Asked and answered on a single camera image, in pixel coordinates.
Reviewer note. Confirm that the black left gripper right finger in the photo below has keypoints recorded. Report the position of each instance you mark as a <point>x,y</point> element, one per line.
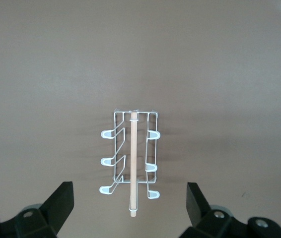
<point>197,205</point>

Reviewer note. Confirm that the brown table cover sheet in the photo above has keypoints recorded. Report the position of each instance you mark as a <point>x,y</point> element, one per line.
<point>56,74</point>

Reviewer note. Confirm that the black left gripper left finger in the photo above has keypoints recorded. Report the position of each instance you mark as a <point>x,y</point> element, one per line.
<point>56,205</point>

